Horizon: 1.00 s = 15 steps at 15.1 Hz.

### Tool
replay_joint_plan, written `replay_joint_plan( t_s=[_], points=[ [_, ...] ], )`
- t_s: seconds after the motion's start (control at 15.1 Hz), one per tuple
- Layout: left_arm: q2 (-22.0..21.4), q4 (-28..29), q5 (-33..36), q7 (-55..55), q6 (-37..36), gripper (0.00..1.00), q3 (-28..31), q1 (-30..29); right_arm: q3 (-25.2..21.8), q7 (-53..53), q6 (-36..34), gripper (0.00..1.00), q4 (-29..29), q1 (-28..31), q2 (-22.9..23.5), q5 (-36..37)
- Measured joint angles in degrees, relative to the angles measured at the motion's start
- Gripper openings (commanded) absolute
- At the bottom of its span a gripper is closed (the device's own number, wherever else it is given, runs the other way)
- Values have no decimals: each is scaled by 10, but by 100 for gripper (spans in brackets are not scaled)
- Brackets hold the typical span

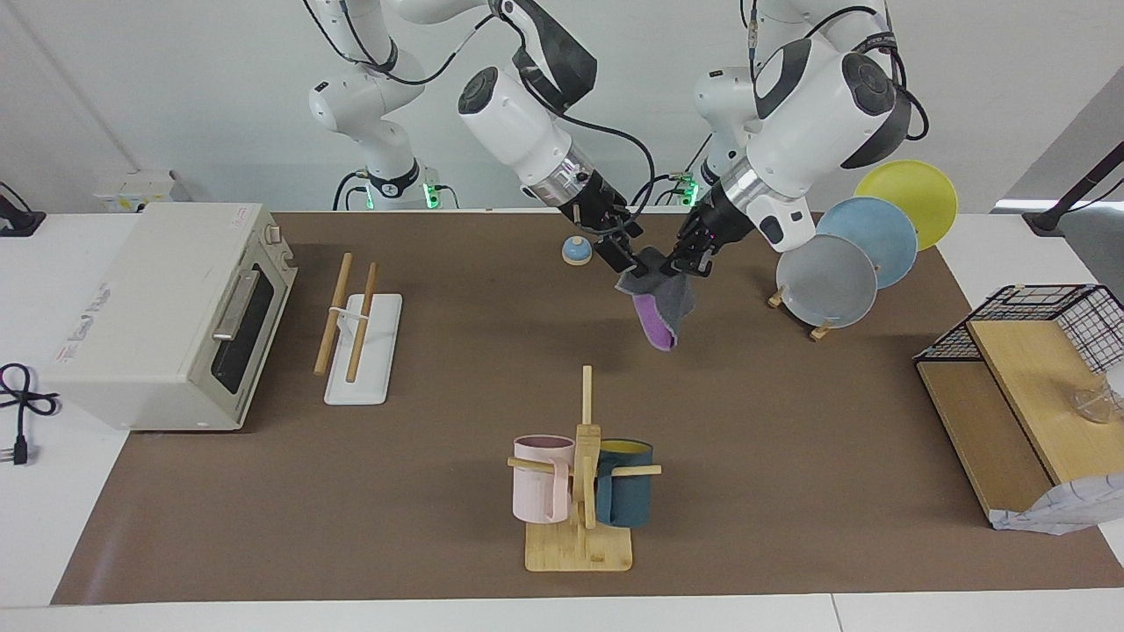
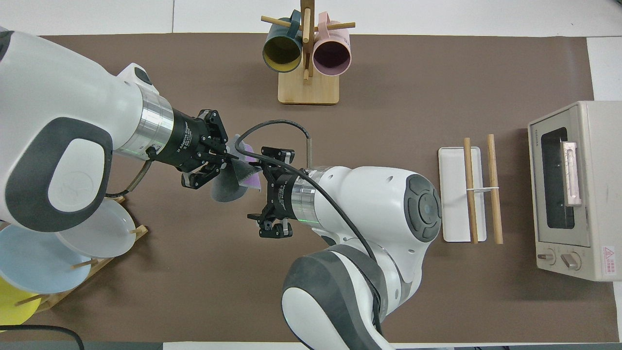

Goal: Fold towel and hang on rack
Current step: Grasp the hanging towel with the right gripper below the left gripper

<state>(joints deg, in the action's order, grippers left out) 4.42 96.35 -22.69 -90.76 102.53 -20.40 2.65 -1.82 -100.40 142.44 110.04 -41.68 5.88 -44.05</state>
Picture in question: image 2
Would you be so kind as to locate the light blue plate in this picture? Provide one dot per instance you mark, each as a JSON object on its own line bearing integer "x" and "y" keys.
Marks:
{"x": 34, "y": 262}

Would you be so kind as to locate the wooden mug tree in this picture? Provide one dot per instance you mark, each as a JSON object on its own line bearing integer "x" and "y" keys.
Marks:
{"x": 308, "y": 90}

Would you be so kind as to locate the purple and grey towel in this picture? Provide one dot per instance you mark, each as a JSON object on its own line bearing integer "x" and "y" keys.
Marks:
{"x": 231, "y": 187}

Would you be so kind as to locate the grey plate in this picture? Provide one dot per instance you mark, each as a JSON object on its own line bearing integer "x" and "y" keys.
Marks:
{"x": 104, "y": 233}

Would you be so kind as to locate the wooden plate rack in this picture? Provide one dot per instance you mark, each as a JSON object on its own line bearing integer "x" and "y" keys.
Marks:
{"x": 104, "y": 265}

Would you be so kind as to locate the pink mug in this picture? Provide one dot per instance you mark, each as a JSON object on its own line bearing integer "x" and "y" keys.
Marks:
{"x": 332, "y": 56}

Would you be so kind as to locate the beige toaster oven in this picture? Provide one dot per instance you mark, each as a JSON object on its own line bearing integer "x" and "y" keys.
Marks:
{"x": 597, "y": 194}

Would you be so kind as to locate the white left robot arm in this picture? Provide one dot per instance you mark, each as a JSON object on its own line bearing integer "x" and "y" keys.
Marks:
{"x": 48, "y": 97}

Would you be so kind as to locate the yellow plate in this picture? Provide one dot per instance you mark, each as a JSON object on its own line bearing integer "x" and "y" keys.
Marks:
{"x": 12, "y": 311}

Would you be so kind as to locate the dark teal mug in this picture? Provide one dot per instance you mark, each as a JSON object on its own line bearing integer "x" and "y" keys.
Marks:
{"x": 282, "y": 53}

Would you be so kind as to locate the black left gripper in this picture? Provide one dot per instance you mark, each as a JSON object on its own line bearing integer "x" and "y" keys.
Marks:
{"x": 187, "y": 141}

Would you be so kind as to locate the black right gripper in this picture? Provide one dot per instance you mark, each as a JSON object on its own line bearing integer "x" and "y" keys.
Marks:
{"x": 283, "y": 197}

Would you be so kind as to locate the white towel rack wooden bars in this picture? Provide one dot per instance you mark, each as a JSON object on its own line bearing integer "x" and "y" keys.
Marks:
{"x": 457, "y": 194}

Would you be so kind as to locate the brown table mat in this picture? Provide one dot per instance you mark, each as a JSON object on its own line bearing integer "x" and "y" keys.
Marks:
{"x": 437, "y": 73}

